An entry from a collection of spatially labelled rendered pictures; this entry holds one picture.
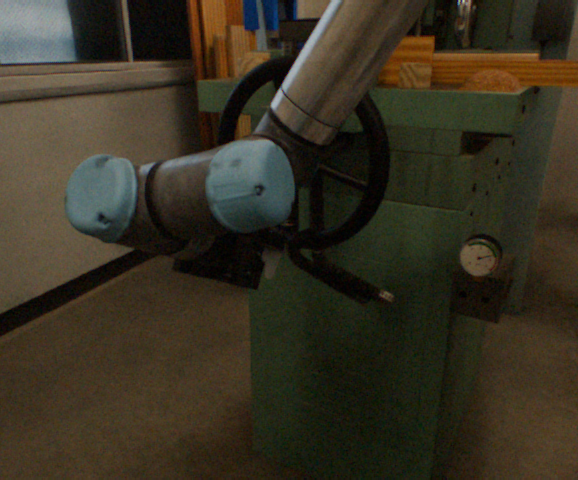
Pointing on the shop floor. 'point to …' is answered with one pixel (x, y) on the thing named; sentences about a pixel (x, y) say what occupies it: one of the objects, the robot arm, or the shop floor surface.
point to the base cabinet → (370, 344)
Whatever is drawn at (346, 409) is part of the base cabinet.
